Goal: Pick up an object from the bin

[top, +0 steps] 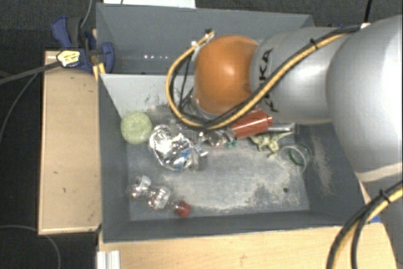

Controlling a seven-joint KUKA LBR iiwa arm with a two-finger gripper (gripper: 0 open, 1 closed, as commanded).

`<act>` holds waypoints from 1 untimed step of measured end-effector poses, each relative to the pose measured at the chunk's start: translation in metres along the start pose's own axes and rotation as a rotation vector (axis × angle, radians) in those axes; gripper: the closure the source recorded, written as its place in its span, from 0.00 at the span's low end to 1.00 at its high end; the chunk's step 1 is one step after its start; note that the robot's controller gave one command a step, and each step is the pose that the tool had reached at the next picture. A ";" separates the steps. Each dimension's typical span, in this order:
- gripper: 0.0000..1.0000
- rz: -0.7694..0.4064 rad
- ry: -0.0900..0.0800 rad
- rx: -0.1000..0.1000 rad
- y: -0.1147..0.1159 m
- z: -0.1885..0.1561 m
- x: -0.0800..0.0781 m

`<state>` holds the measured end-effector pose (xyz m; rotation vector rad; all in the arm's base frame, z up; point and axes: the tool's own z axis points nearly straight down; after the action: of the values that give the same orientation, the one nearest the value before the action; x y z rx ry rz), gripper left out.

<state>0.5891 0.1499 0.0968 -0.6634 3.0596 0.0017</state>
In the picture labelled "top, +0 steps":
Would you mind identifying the grey metal bin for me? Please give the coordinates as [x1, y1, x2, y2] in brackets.
[94, 2, 373, 243]

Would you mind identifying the clear glass with green ring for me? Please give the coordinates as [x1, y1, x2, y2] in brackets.
[278, 142, 313, 173]

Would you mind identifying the red-brown bottle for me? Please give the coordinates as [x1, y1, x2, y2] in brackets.
[229, 108, 274, 140]

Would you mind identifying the clear plastic bottle red cap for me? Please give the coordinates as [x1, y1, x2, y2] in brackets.
[125, 175, 193, 219]

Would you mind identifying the pale wood board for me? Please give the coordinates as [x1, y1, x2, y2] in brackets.
[37, 50, 103, 236]

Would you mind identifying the green toy dinosaur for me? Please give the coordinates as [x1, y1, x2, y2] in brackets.
[249, 131, 295, 159]

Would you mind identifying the crumpled silver foil packet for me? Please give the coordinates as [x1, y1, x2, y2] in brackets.
[148, 123, 195, 172]

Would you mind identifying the pale green ball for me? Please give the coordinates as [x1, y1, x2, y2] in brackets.
[120, 112, 154, 146]

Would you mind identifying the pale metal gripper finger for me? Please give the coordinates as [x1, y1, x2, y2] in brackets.
[188, 156, 208, 172]
[192, 145, 209, 158]

